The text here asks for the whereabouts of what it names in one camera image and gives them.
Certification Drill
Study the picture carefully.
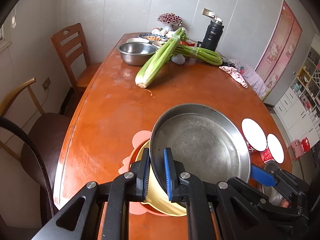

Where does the red noodle cup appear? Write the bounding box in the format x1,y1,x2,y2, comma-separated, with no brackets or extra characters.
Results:
241,118,267,153
260,134,284,164

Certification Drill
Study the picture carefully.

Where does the yellow scalloped plate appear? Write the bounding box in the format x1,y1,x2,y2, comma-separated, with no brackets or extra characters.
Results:
134,139,188,217

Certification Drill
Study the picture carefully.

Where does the steel pan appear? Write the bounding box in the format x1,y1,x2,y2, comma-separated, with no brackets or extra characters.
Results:
149,103,251,190

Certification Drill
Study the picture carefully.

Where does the orange bear-shaped plate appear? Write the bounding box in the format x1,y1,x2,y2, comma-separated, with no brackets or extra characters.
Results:
118,130,168,217

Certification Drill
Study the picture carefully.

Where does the pink toy stool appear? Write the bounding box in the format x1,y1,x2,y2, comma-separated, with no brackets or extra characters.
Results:
289,137,311,160

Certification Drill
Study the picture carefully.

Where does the white shelf cabinet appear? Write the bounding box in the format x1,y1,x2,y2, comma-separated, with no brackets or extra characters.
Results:
273,34,319,147

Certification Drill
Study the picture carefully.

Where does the dark round chair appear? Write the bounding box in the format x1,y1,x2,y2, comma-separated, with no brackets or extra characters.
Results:
1,113,71,225

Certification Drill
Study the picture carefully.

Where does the pink child clothing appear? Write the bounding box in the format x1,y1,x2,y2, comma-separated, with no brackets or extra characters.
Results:
229,59,266,100

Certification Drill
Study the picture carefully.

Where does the pink cloth on table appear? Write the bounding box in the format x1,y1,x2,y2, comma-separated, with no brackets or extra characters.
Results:
219,66,248,88

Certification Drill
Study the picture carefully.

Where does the white mesh fruit wrap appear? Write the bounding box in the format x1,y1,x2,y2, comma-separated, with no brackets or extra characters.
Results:
171,54,185,65

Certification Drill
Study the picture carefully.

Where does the pink Hello Kitty poster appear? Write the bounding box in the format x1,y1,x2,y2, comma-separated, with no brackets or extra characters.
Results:
255,1,302,100

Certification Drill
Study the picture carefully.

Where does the black thermos bottle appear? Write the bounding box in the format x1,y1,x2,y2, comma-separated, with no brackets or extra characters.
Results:
201,17,224,51

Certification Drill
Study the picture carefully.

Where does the light wood armchair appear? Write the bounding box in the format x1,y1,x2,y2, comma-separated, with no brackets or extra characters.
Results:
1,77,44,161

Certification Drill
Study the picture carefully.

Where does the large celery stalk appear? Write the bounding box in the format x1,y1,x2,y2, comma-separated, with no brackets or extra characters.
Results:
135,28,187,88

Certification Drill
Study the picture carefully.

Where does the steel mixing bowl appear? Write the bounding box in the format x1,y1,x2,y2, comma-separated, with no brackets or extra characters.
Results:
117,42,158,66

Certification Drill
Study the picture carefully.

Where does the blue patterned food dish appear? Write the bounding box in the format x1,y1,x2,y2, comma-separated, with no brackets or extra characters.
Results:
138,33,168,42

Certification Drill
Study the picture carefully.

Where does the brown wooden chair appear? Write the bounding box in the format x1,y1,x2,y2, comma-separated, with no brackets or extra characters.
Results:
50,23,101,117

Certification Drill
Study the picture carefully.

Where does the dried flower bouquet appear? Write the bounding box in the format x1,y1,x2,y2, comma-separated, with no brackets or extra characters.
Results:
157,12,183,27

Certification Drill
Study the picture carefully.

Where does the wall power socket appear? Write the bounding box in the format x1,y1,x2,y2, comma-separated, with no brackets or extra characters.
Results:
42,77,51,90

